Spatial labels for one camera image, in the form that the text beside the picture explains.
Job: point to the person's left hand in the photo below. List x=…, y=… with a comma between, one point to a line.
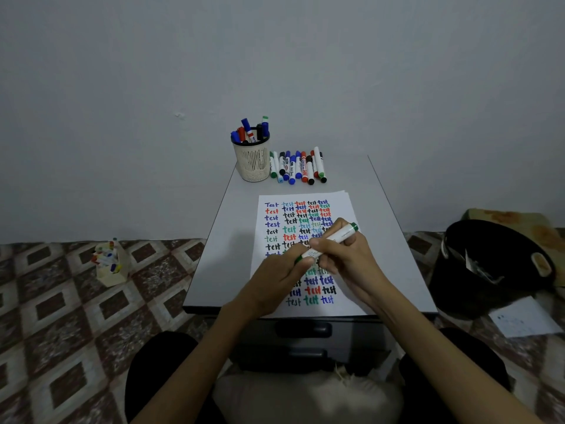
x=273, y=282

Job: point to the person's right hand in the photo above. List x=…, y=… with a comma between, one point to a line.
x=353, y=264

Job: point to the green capped white marker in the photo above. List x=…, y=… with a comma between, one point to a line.
x=342, y=236

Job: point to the white paper with colored writing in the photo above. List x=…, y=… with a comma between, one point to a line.
x=344, y=207

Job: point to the row of colored markers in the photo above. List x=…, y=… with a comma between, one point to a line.
x=298, y=167

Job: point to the blue capped white marker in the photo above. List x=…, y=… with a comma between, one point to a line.
x=235, y=137

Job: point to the black capped slim white marker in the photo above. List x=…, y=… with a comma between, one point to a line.
x=259, y=131

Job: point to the red capped white marker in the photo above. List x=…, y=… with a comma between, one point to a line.
x=241, y=133

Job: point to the blue marker with red band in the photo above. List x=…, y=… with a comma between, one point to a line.
x=246, y=124

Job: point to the person's left forearm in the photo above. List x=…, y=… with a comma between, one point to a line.
x=194, y=370

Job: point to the person's right forearm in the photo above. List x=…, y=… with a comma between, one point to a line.
x=446, y=362

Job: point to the person's left leg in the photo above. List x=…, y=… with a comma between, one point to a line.
x=154, y=370

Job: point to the person's leg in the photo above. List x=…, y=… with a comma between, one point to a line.
x=485, y=362
x=154, y=370

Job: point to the person's right leg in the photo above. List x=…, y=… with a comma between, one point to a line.
x=485, y=362

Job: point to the grey drawer cabinet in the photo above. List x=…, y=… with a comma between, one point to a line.
x=366, y=340

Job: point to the black plastic bucket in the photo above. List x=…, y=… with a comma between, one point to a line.
x=454, y=300

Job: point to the beige mesh cup black rim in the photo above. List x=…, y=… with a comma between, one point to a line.
x=251, y=165

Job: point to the beige fuzzy cloth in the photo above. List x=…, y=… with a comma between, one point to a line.
x=273, y=401

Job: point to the yellow floral cushion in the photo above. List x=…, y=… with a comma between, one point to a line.
x=507, y=218

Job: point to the small cream box of pens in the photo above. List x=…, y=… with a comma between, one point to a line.
x=110, y=275

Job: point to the white sheet with faint marks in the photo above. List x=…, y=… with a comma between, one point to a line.
x=525, y=317

